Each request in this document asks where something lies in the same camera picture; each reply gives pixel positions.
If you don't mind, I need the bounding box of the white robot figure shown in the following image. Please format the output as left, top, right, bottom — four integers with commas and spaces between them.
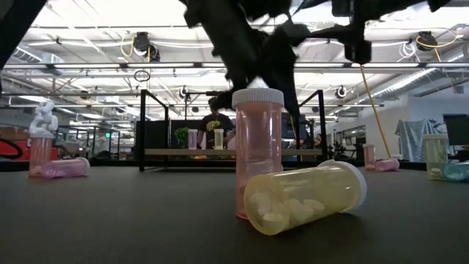
28, 101, 59, 135

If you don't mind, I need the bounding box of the black table mat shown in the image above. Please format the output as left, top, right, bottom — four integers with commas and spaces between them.
0, 166, 469, 264

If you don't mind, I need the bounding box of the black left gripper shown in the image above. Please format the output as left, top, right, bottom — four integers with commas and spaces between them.
179, 0, 311, 114

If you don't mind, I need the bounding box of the purple pill bottle white cap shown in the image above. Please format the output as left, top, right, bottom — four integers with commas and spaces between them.
374, 158, 401, 173
187, 128, 199, 150
40, 157, 91, 180

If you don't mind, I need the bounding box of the red cabinet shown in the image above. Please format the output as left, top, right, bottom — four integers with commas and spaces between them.
0, 140, 59, 162

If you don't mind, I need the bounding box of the pink pill bottle white cap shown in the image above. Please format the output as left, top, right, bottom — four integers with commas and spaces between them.
362, 143, 377, 172
232, 87, 285, 221
28, 132, 55, 180

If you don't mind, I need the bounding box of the silver ventilation duct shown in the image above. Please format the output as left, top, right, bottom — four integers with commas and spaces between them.
361, 67, 469, 102
10, 47, 65, 64

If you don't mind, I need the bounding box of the black monitor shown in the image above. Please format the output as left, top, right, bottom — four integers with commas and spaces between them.
442, 113, 469, 147

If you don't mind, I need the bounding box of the long ceiling light strip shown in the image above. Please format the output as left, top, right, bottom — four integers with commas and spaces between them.
1, 62, 469, 70

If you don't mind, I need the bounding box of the yellow pill bottle white cap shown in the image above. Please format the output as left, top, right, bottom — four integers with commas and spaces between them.
421, 133, 449, 182
213, 128, 225, 150
243, 159, 369, 237

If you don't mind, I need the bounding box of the wooden shelf black frame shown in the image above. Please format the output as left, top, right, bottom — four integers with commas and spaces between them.
138, 89, 328, 173

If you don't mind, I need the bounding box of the grey cloth cover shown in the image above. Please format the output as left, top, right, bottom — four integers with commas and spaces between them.
394, 119, 446, 163

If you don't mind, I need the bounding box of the small green potted plant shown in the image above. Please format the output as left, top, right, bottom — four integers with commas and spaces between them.
173, 127, 189, 150

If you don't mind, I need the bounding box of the black partition panel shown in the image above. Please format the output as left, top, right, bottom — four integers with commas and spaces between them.
134, 120, 201, 150

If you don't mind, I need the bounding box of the person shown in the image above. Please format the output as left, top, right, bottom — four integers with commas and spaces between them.
197, 95, 237, 150

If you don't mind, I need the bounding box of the orange hanging cable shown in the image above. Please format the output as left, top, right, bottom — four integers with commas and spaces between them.
358, 64, 393, 161

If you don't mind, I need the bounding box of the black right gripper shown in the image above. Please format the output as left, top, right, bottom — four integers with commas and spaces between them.
311, 0, 451, 66

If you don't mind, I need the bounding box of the teal pill bottle white cap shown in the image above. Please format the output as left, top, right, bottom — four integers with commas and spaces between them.
440, 162, 469, 183

